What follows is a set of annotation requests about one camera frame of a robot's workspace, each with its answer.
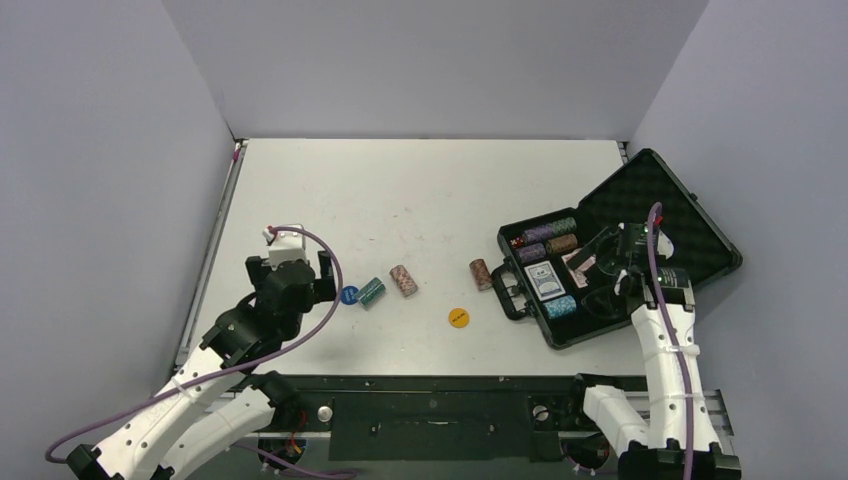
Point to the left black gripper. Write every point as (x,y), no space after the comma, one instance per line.
(323,287)

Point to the red brown chip stack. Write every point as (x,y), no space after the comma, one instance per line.
(481,274)

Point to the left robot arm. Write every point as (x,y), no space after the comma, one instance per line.
(217,396)

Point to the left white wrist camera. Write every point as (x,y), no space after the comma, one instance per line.
(284,246)

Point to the pink chip stack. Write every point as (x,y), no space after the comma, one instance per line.
(403,280)

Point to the yellow big blind button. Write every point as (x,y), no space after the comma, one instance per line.
(459,318)

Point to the red playing card deck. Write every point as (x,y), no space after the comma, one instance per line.
(579,273)

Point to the dark green chip stack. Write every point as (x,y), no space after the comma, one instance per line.
(564,226)

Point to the blue small blind button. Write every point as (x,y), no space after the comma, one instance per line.
(350,295)

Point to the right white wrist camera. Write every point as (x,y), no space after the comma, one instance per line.
(633,241)

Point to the light blue chip stack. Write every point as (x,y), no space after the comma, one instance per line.
(560,307)

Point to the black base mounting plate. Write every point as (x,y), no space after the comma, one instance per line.
(432,418)

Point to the blue playing card deck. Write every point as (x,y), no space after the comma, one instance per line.
(544,281)

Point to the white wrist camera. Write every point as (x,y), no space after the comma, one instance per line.
(633,241)
(284,246)

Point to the black poker set case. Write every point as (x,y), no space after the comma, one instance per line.
(644,189)

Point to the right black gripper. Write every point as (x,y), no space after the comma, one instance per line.
(616,248)

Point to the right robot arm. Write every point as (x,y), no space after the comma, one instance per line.
(677,439)

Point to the purple chip stack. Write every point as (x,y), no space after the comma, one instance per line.
(532,252)
(538,234)

